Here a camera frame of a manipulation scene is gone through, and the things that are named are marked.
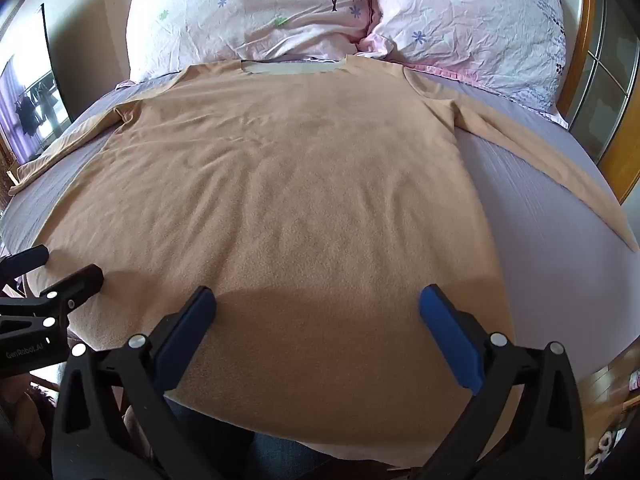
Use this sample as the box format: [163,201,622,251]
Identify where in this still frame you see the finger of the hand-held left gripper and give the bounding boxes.
[0,245,50,281]
[30,264,105,322]

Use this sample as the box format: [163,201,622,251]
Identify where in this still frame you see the tan long-sleeved shirt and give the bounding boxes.
[7,55,640,467]

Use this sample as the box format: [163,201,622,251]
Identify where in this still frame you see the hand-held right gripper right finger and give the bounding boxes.
[397,284,587,480]

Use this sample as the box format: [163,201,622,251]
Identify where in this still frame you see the lavender bed sheet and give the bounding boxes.
[0,62,626,386]

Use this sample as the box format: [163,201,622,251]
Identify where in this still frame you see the glass panel door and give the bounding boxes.
[570,0,640,161]

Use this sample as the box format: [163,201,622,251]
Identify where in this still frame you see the wooden headboard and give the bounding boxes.
[555,0,640,206]

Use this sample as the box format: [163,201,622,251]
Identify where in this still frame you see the window with curtain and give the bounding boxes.
[0,4,76,165]

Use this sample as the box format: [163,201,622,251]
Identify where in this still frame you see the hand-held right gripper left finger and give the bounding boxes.
[51,285,236,480]

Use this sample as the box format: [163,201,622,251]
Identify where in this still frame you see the pink floral pillow with tree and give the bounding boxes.
[125,0,378,83]

